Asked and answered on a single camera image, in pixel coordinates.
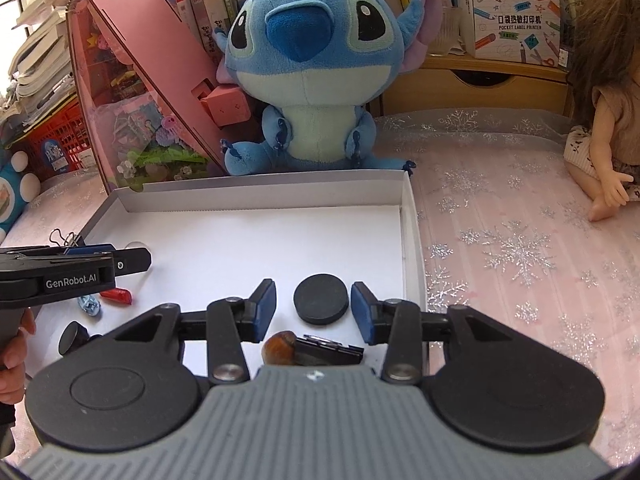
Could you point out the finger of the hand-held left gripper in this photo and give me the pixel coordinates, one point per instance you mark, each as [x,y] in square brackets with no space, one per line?
[132,262]
[92,249]

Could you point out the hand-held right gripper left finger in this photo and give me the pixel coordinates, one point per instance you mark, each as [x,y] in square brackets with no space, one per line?
[265,310]

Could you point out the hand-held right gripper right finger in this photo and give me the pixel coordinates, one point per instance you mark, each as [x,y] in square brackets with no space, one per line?
[362,310]

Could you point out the clear plastic dome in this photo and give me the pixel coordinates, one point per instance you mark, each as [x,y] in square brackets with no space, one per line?
[136,246]

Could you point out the short red plastic piece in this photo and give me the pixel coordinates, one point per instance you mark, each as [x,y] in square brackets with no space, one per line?
[117,296]

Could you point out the dark brown walnut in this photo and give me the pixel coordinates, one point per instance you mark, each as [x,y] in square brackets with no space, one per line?
[280,350]

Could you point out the large black disc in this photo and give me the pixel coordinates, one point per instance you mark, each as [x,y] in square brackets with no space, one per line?
[320,297]

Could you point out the blue plastic clip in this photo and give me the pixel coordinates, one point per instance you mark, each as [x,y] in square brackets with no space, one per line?
[90,305]

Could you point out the small black disc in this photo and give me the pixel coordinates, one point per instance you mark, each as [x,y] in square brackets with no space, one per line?
[72,337]

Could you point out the shallow grey cardboard box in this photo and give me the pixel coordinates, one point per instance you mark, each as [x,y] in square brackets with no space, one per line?
[225,240]

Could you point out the person's left hand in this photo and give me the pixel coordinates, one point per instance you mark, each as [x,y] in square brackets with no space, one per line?
[12,375]

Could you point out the small black binder clip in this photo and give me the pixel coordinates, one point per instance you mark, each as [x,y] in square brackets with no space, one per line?
[65,238]

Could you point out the blue robot cat plush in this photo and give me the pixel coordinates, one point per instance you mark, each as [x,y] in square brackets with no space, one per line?
[10,195]

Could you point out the red plastic crate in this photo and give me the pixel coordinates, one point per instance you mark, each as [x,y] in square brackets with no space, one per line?
[50,145]

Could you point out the pink house shaped case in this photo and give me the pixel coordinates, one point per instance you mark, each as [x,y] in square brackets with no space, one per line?
[135,60]

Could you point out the stack of books and papers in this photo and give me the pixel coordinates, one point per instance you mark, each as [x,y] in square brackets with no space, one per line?
[45,35]

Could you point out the blue alien plush toy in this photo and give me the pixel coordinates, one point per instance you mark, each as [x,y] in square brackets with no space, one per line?
[310,90]

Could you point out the wooden drawer unit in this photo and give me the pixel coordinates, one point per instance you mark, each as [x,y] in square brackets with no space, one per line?
[425,90]

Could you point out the row of upright books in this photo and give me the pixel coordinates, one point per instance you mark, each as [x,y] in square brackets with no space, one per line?
[210,0]

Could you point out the brown haired doll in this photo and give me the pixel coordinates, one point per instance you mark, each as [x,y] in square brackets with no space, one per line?
[600,125]

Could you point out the white label printer box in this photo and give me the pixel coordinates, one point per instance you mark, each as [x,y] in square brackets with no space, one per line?
[510,20]

